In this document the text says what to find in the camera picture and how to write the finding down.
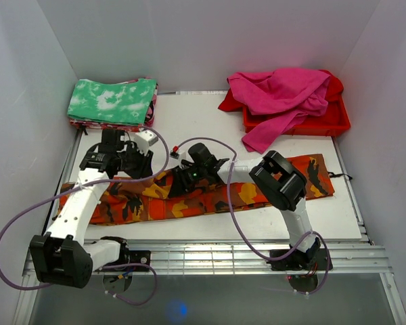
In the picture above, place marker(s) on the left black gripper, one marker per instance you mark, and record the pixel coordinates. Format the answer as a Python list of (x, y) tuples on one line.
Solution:
[(144, 169)]

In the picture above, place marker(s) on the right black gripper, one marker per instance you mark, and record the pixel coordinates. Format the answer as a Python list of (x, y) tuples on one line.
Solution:
[(180, 183)]

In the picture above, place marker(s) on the orange camouflage trousers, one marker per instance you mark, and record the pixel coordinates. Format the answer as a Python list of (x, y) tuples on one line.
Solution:
[(125, 203)]

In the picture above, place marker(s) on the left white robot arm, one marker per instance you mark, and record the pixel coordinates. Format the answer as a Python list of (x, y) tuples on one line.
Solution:
[(60, 256)]

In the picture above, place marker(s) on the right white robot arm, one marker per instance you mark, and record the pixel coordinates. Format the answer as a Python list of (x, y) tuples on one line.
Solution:
[(283, 185)]

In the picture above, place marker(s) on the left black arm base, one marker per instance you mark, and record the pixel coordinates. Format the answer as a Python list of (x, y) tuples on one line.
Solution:
[(129, 261)]

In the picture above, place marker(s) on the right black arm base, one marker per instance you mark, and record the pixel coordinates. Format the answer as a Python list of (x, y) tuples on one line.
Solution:
[(299, 261)]

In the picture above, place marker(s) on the pink patterned folded trousers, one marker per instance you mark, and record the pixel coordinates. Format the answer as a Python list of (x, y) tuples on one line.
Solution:
[(151, 108)]

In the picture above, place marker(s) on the red garment in tray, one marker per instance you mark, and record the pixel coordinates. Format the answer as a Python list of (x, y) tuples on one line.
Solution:
[(335, 84)]

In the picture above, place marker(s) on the red plastic tray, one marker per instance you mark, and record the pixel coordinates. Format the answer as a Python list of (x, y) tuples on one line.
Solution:
[(333, 123)]

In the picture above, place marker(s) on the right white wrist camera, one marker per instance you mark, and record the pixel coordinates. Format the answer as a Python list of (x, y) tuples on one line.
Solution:
[(177, 153)]

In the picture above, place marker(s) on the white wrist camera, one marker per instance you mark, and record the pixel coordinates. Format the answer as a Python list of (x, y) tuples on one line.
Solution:
[(144, 140), (177, 153)]

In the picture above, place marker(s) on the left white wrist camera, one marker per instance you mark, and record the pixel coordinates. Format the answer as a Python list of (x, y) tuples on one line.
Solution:
[(144, 140)]

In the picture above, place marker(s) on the aluminium rail frame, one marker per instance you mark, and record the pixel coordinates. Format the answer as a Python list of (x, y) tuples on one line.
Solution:
[(207, 275)]

